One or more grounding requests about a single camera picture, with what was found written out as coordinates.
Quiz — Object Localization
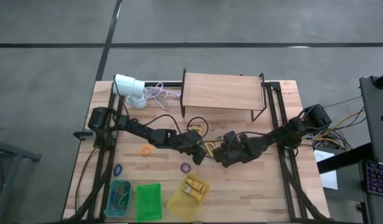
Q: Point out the backlit computer keyboard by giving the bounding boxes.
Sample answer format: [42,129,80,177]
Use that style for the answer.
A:
[364,159,383,199]

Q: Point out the dark grey computer panel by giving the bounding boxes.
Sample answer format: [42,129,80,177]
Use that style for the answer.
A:
[359,75,383,164]

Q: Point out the thin brown cable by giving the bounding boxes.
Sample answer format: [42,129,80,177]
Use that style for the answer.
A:
[74,147,97,214]

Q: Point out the yellow translucent plastic bin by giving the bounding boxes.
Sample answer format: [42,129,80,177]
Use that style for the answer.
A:
[167,173,210,223]

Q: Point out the wooden shelf riser black legs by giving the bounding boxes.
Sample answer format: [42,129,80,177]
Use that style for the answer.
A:
[179,68,268,123]

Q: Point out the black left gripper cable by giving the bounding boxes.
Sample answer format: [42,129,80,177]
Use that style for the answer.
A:
[141,114,210,141]

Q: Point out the green plastic basket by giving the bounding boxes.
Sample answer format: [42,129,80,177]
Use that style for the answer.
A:
[135,182,164,223]

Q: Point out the black pole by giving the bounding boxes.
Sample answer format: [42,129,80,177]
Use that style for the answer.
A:
[373,70,383,90]

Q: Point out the yellow cable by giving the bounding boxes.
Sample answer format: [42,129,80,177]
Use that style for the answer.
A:
[314,108,366,152]

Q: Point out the white lamp power cable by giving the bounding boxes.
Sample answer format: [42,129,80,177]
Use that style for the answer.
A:
[144,82,182,110]

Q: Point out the grey metal cart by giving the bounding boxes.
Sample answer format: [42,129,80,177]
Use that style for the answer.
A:
[0,136,42,218]

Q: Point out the black aluminium table frame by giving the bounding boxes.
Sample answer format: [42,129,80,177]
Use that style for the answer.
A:
[65,80,331,223]

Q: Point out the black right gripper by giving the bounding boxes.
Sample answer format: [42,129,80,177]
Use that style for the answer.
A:
[212,130,256,169]

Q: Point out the white paper sheet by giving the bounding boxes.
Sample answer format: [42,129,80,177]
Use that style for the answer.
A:
[313,149,339,190]

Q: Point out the white desk lamp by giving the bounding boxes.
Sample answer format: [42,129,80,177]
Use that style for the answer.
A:
[112,73,148,109]

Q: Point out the black desk bar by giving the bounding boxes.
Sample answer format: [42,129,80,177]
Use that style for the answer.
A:
[317,142,373,175]

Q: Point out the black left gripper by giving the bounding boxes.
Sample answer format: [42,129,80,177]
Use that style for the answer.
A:
[174,129,214,166]

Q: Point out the teal plastic bin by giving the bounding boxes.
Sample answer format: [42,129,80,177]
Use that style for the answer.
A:
[103,179,133,218]

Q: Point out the large orange rubber band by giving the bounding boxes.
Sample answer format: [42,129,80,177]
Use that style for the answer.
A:
[113,186,126,206]

